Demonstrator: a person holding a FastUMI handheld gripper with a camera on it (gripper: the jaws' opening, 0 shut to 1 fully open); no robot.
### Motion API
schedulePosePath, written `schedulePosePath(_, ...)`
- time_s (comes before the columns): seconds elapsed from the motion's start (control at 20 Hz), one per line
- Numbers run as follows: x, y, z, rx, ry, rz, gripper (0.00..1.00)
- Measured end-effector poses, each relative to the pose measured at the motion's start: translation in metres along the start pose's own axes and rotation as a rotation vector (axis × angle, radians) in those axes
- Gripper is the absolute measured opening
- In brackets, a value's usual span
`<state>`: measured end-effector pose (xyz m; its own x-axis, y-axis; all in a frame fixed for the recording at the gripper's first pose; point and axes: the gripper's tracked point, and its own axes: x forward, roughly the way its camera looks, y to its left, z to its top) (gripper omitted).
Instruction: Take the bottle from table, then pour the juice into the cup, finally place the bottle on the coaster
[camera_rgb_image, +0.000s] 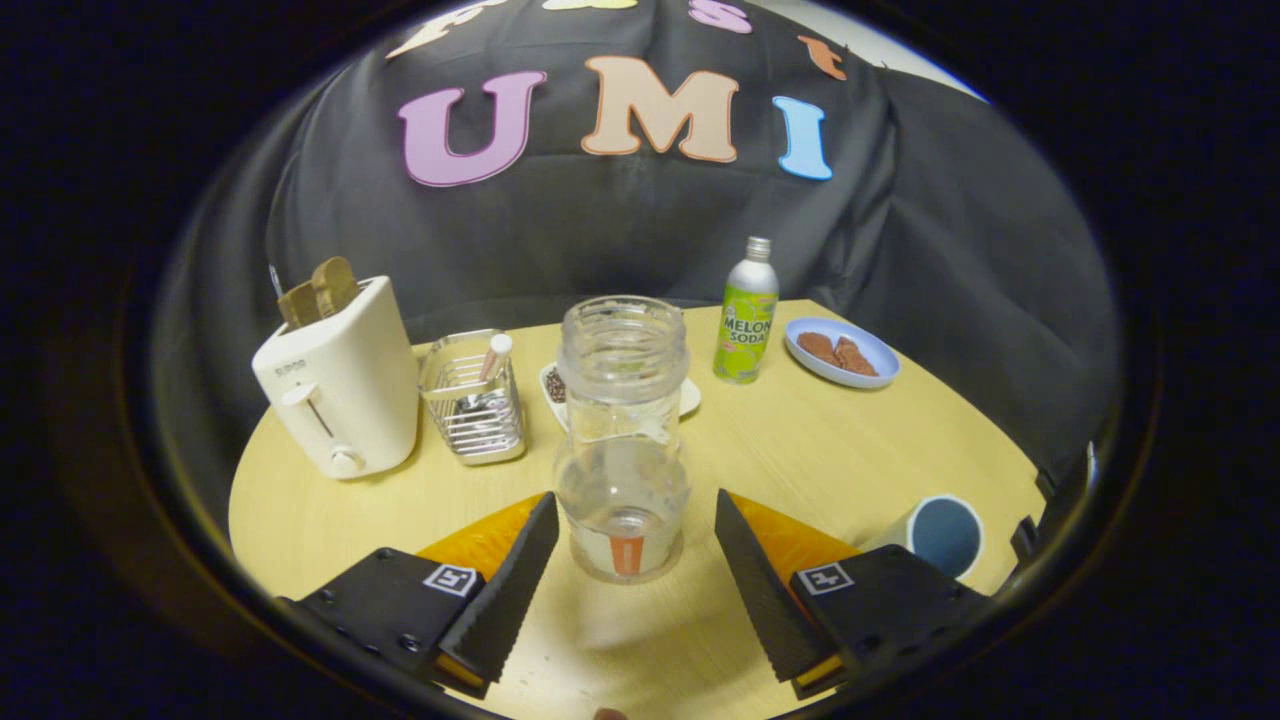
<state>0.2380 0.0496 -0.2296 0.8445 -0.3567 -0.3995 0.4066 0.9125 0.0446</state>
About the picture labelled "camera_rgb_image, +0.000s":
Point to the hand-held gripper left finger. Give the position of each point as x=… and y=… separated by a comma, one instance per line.
x=505, y=595

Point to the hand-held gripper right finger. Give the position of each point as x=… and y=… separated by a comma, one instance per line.
x=765, y=590

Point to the clear plastic juice bottle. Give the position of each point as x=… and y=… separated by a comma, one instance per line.
x=622, y=480

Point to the green soda bottle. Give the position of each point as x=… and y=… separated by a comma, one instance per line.
x=745, y=330

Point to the wooden table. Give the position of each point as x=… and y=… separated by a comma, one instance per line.
x=830, y=450

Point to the white divided grain dish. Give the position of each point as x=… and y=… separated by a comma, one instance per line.
x=552, y=385

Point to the white tipped stick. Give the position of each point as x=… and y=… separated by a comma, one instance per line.
x=495, y=355

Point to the brown meat slice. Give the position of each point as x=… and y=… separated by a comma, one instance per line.
x=855, y=358
x=818, y=348

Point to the cream toaster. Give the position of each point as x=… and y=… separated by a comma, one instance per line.
x=350, y=390

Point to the blue plate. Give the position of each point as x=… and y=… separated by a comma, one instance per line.
x=885, y=358

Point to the brown toast slice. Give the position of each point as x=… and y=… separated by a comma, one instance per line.
x=335, y=285
x=298, y=305

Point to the black backdrop cloth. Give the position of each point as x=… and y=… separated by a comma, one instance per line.
x=620, y=230

